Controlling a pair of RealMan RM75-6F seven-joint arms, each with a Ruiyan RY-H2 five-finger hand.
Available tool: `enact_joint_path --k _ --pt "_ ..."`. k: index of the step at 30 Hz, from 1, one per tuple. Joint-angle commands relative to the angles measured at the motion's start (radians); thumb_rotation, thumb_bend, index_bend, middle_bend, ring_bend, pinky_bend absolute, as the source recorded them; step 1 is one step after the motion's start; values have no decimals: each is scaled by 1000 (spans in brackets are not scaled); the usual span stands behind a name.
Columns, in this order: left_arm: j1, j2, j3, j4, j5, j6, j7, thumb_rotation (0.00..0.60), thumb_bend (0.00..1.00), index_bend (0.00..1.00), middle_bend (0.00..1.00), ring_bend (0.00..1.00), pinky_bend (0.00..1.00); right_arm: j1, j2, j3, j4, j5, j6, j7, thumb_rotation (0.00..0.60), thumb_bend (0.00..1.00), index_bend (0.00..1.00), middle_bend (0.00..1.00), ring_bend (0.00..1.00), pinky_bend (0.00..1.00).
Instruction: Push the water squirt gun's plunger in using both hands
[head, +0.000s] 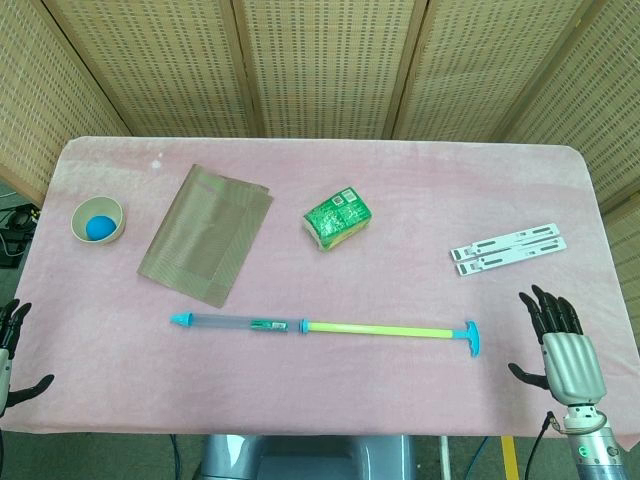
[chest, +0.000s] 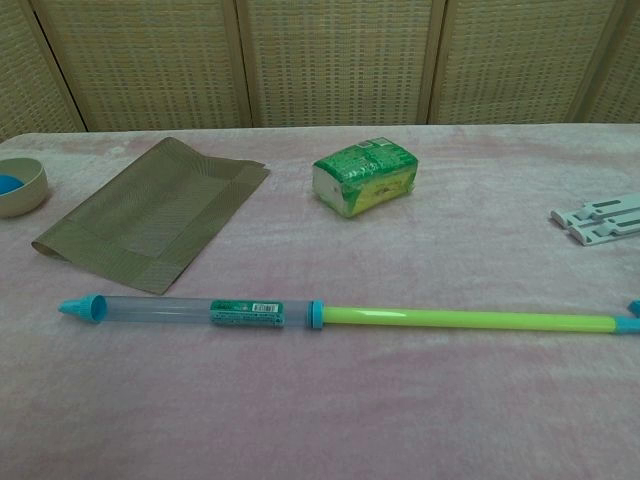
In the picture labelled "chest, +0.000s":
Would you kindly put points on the beige bowl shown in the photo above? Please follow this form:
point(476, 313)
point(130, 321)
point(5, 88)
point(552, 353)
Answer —
point(30, 195)

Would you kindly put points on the woven bamboo folding screen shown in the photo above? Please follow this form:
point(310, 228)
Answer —
point(320, 60)

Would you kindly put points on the brown woven placemat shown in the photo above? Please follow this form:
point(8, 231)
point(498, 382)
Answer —
point(150, 210)

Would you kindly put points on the pink tablecloth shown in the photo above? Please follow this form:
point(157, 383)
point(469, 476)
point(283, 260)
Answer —
point(320, 400)

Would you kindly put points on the clear plastic tube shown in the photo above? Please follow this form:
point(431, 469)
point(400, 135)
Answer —
point(150, 310)

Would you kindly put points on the white plastic folding stand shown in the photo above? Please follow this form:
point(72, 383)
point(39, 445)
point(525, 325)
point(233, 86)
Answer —
point(605, 220)

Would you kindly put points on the green tissue pack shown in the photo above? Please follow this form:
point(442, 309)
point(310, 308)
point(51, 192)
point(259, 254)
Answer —
point(365, 165)

